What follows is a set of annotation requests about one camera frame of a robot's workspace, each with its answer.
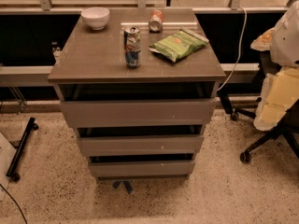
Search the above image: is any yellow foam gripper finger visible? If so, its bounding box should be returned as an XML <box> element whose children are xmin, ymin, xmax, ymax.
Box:
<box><xmin>253</xmin><ymin>68</ymin><xmax>299</xmax><ymax>131</ymax></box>
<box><xmin>250</xmin><ymin>28</ymin><xmax>275</xmax><ymax>51</ymax></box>

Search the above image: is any grey drawer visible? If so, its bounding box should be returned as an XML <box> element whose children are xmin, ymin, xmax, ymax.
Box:
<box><xmin>60</xmin><ymin>99</ymin><xmax>215</xmax><ymax>128</ymax></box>
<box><xmin>77</xmin><ymin>134</ymin><xmax>204</xmax><ymax>157</ymax></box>
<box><xmin>89</xmin><ymin>161</ymin><xmax>195</xmax><ymax>178</ymax></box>

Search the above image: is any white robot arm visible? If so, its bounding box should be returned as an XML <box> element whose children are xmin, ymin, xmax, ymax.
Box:
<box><xmin>253</xmin><ymin>1</ymin><xmax>299</xmax><ymax>131</ymax></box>

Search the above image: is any grey drawer cabinet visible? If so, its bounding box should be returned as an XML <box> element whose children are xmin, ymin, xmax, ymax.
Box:
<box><xmin>48</xmin><ymin>8</ymin><xmax>225</xmax><ymax>180</ymax></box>

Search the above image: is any grey top drawer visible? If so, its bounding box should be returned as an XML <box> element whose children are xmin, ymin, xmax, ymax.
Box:
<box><xmin>60</xmin><ymin>99</ymin><xmax>215</xmax><ymax>128</ymax></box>

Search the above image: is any grey bottom drawer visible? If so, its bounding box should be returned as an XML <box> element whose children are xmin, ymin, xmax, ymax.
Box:
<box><xmin>89</xmin><ymin>161</ymin><xmax>195</xmax><ymax>178</ymax></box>

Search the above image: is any black office chair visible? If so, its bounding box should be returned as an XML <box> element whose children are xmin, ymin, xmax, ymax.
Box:
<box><xmin>218</xmin><ymin>52</ymin><xmax>299</xmax><ymax>163</ymax></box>

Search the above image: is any green chip bag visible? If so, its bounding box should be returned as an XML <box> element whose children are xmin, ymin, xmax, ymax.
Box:
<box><xmin>149</xmin><ymin>27</ymin><xmax>209</xmax><ymax>63</ymax></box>

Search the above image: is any lying orange soda can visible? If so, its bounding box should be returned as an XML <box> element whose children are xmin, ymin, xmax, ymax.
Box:
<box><xmin>149</xmin><ymin>10</ymin><xmax>164</xmax><ymax>32</ymax></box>

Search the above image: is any upright blue soda can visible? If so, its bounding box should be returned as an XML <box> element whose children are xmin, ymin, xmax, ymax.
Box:
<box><xmin>124</xmin><ymin>26</ymin><xmax>141</xmax><ymax>68</ymax></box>

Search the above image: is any white bowl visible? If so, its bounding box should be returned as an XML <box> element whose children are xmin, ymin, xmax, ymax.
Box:
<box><xmin>81</xmin><ymin>7</ymin><xmax>110</xmax><ymax>30</ymax></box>

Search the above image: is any blue tape cross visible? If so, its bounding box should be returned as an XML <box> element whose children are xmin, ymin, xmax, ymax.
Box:
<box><xmin>112</xmin><ymin>180</ymin><xmax>134</xmax><ymax>195</ymax></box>

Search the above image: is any black wheeled stand base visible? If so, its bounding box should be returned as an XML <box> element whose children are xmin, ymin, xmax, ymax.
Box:
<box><xmin>6</xmin><ymin>118</ymin><xmax>38</xmax><ymax>182</ymax></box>

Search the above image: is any white board on floor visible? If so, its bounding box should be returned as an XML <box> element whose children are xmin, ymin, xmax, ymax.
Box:
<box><xmin>0</xmin><ymin>133</ymin><xmax>16</xmax><ymax>189</ymax></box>

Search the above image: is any white cable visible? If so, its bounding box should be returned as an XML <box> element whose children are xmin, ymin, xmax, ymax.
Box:
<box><xmin>217</xmin><ymin>7</ymin><xmax>248</xmax><ymax>92</ymax></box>

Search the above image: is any black floor cable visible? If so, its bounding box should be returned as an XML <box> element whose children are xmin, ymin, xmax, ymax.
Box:
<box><xmin>0</xmin><ymin>183</ymin><xmax>29</xmax><ymax>224</ymax></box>

